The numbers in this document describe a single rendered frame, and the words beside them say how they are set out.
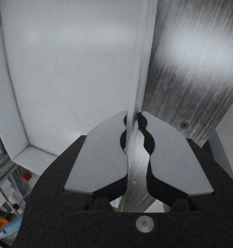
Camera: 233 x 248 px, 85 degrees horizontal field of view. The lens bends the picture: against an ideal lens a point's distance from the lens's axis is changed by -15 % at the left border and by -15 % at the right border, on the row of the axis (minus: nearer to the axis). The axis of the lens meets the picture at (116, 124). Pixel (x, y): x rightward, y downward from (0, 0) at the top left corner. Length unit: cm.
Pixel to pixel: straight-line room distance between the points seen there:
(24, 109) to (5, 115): 3
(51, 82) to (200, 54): 22
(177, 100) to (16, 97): 27
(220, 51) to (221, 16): 5
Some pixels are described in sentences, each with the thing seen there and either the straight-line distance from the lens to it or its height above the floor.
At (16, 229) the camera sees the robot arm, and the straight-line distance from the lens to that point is 47.
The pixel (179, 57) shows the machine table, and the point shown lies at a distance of 26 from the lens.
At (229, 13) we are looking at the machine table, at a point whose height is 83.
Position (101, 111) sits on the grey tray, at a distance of 17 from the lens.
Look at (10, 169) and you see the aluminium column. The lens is 60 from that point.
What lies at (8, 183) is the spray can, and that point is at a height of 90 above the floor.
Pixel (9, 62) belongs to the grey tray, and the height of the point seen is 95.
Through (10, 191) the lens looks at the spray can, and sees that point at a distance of 95.
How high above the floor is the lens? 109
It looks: 54 degrees down
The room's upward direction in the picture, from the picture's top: 150 degrees counter-clockwise
